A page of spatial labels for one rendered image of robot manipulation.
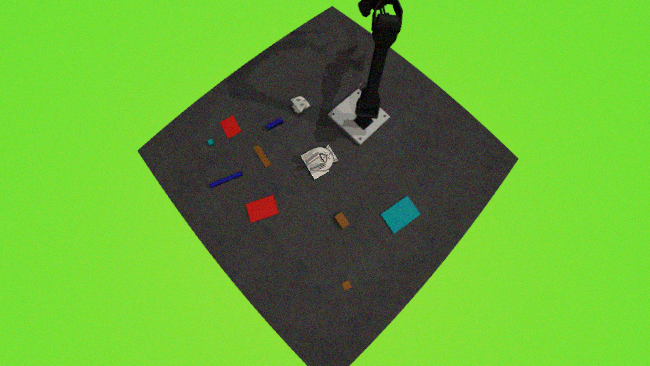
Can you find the red flat plate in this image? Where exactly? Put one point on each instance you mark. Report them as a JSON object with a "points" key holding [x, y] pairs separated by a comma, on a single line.
{"points": [[262, 208]]}

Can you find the teal rectangular plate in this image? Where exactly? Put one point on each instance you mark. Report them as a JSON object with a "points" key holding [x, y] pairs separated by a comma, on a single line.
{"points": [[400, 214]]}

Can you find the brown flat rectangular plate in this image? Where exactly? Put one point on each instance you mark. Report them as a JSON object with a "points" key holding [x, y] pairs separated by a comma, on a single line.
{"points": [[262, 156]]}

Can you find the red square plate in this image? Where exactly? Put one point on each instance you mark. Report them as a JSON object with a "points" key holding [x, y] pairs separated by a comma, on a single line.
{"points": [[230, 127]]}

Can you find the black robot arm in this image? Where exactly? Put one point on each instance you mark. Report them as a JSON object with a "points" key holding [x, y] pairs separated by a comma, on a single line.
{"points": [[385, 28]]}

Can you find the beige metal housing plate with two holes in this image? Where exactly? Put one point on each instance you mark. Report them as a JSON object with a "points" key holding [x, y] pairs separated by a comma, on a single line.
{"points": [[300, 103]]}

